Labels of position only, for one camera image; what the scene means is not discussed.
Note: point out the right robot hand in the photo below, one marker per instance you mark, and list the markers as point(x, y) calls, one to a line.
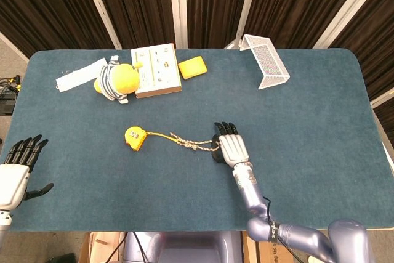
point(234, 149)

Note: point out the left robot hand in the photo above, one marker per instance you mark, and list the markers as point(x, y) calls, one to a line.
point(12, 183)

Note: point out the yellow tape measure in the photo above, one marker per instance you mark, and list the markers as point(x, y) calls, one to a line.
point(134, 138)

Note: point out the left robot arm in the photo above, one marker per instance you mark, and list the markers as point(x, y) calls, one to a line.
point(4, 218)

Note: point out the blue table mat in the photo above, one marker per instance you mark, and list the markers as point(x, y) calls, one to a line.
point(184, 189)

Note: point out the yellow sponge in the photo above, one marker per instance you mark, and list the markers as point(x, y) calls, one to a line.
point(192, 67)

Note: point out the white metal mesh rack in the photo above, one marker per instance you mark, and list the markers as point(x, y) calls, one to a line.
point(271, 63)

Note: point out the lavender robot torso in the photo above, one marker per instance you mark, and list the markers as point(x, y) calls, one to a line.
point(191, 247)

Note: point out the brown cardboard box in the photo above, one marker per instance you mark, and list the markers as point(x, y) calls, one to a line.
point(271, 253)
point(98, 247)

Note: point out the white wooden board box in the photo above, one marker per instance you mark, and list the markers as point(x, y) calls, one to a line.
point(158, 69)

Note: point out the white paper tag strip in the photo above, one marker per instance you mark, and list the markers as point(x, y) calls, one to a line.
point(77, 76)

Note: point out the yellow plush toy striped shirt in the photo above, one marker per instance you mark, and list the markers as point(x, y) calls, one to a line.
point(123, 79)

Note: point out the white partition frame post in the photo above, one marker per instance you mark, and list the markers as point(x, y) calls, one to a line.
point(247, 4)
point(100, 10)
point(179, 4)
point(348, 7)

